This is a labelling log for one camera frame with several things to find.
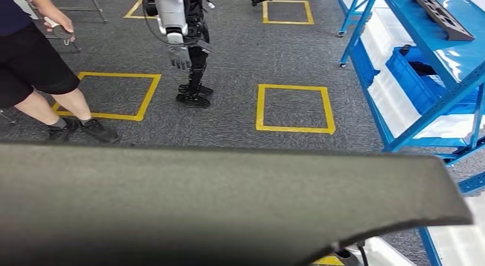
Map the grey metal stand frame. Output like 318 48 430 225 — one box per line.
28 0 109 53

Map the black cable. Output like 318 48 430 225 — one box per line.
356 240 370 266

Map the grey handheld controller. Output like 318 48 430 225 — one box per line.
43 15 75 46

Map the white black humanoid robot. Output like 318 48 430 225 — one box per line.
142 0 215 109

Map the black plastic mounting plate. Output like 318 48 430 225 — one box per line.
0 142 474 266
411 0 475 42

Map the person's hand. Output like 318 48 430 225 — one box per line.
39 7 74 32

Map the blue plastic bin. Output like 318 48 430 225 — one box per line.
385 45 485 116

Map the standing humanoid's grey hand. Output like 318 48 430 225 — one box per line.
168 44 192 70

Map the yellow floor tape square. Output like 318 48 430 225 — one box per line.
312 255 345 266

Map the person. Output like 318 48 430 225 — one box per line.
0 0 120 144

